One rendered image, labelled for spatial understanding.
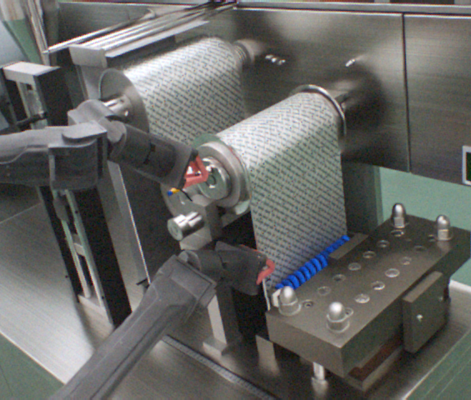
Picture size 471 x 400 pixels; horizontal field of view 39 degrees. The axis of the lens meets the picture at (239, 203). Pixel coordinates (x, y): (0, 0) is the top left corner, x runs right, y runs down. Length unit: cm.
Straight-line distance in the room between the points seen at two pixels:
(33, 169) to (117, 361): 28
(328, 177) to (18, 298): 79
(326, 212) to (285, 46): 35
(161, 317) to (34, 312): 71
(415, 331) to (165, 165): 52
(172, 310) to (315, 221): 43
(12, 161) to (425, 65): 69
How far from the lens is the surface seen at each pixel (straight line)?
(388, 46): 122
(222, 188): 109
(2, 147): 92
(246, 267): 109
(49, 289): 163
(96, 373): 78
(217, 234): 117
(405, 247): 128
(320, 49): 132
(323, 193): 124
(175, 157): 100
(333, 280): 120
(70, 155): 90
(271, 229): 115
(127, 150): 94
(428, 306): 121
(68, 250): 148
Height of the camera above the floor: 171
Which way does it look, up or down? 27 degrees down
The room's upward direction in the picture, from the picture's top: 10 degrees counter-clockwise
